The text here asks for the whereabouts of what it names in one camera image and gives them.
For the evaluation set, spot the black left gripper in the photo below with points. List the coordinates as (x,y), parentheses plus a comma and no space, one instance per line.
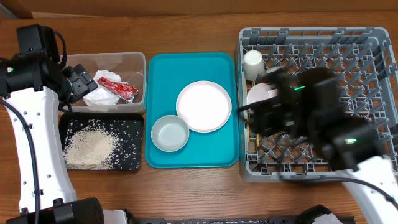
(82,81)

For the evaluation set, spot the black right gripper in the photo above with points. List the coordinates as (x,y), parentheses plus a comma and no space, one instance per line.
(263,114)

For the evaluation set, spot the white tissue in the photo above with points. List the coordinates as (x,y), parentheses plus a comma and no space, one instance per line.
(101,95)

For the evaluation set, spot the pink shallow bowl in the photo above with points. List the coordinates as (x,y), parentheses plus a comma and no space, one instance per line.
(268,91)

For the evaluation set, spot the red snack wrapper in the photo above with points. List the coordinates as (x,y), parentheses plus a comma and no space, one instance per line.
(121,89)

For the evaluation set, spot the white cup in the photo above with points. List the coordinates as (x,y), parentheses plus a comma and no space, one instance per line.
(253,65)

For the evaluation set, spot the white rice pile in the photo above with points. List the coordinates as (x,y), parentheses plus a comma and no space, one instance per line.
(90,147)

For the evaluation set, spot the grey bowl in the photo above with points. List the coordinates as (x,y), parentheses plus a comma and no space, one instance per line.
(170,133)

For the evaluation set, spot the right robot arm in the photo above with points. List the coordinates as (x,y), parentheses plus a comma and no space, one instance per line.
(349,144)

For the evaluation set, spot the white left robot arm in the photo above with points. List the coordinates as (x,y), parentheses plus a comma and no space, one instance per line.
(32,85)

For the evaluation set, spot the clear plastic waste bin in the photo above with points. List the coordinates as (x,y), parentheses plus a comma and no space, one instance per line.
(130,66)

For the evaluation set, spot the grey dishwasher rack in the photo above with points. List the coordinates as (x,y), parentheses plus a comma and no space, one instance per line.
(364,62)

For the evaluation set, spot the black plastic tray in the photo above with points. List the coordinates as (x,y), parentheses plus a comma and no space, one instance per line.
(133,124)

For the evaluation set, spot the pink plate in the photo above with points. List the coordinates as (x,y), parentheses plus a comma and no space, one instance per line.
(205,106)

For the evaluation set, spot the teal serving tray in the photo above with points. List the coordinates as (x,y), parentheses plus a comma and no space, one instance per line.
(168,75)

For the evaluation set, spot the black mounting rail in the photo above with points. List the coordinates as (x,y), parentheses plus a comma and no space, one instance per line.
(269,220)

